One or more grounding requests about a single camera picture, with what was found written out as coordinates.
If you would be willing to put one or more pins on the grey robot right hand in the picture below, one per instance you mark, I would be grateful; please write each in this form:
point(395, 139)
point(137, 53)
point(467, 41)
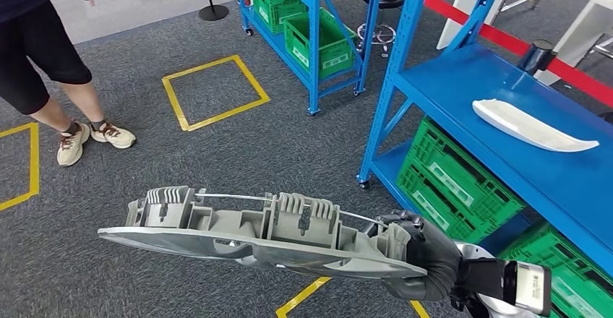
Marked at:
point(436, 258)

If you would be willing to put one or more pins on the grey plastic wheel hubcap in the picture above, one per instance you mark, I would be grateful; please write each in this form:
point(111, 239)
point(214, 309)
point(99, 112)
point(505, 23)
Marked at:
point(239, 239)

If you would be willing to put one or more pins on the white plastic car part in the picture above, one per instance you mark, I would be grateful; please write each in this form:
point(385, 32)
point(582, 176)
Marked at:
point(527, 126)

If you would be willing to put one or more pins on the blue metal shelf rack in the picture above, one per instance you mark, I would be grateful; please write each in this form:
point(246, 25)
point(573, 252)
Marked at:
point(479, 81)
point(313, 43)

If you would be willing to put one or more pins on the green plastic crate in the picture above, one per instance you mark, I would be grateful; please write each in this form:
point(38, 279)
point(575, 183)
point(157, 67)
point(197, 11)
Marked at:
point(325, 43)
point(273, 4)
point(455, 186)
point(570, 277)

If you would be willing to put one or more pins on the person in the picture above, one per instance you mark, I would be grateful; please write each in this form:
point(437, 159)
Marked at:
point(28, 43)

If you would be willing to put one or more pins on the beige sneaker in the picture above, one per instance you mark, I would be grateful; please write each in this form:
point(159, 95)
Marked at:
point(72, 146)
point(115, 136)

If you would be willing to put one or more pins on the red barrier belt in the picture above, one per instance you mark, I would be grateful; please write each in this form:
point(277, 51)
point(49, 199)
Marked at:
point(503, 38)

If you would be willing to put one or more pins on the white table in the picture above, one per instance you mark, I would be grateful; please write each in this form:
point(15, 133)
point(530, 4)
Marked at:
point(471, 0)
point(584, 28)

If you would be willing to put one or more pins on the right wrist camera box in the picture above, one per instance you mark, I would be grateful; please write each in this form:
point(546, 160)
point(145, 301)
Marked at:
point(531, 287)

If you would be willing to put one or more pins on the black stanchion post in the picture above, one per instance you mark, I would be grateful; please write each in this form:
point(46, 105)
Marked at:
point(536, 57)

